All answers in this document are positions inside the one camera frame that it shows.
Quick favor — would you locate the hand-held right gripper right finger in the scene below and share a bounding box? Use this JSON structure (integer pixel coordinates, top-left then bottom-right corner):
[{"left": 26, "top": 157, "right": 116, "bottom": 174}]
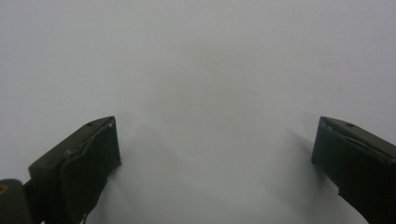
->
[{"left": 311, "top": 116, "right": 396, "bottom": 224}]

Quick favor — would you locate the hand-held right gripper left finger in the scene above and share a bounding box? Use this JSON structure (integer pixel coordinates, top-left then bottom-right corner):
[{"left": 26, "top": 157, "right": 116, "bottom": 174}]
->
[{"left": 28, "top": 116, "right": 122, "bottom": 224}]

